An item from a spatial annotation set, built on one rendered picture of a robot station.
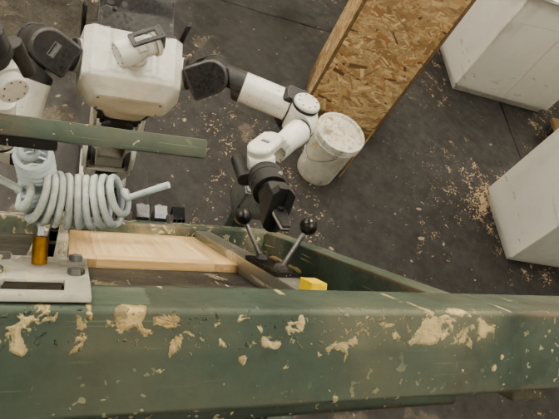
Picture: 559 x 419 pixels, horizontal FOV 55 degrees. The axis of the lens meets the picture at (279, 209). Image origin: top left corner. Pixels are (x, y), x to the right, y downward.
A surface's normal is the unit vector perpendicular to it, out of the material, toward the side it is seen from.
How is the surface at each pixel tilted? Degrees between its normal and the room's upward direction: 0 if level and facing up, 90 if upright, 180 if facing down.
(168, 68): 23
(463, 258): 0
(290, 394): 37
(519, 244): 90
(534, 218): 90
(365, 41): 90
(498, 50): 90
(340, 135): 0
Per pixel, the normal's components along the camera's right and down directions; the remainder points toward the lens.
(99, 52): 0.38, -0.16
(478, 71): 0.04, 0.83
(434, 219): 0.35, -0.53
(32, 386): 0.36, 0.09
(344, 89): -0.18, 0.77
